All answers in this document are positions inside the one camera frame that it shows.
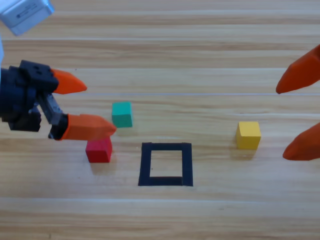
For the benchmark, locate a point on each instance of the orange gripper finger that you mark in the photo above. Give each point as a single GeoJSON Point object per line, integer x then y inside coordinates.
{"type": "Point", "coordinates": [305, 147]}
{"type": "Point", "coordinates": [302, 75]}

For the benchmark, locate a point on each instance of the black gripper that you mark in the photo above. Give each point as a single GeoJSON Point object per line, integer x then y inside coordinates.
{"type": "Point", "coordinates": [20, 100]}

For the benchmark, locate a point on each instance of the green wooden cube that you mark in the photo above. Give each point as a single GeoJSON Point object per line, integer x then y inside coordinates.
{"type": "Point", "coordinates": [122, 116]}

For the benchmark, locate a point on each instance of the red wooden cube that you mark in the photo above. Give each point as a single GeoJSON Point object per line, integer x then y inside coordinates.
{"type": "Point", "coordinates": [98, 151]}

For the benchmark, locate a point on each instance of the yellow wooden cube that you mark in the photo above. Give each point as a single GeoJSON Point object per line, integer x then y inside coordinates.
{"type": "Point", "coordinates": [248, 136]}

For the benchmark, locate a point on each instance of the black tape square outline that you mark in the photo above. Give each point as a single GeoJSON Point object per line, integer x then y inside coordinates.
{"type": "Point", "coordinates": [145, 165]}

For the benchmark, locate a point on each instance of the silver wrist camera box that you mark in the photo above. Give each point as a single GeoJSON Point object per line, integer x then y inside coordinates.
{"type": "Point", "coordinates": [23, 13]}

